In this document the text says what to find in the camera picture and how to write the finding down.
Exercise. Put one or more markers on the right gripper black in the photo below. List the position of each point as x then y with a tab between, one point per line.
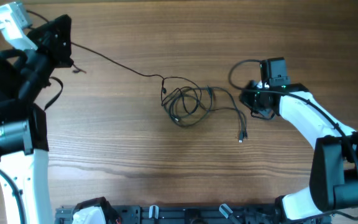
253	101

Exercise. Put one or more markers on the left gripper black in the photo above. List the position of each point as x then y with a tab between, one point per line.
58	46

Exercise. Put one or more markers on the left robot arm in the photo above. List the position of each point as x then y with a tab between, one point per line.
23	124

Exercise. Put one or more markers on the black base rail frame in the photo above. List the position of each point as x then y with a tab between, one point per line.
258	214

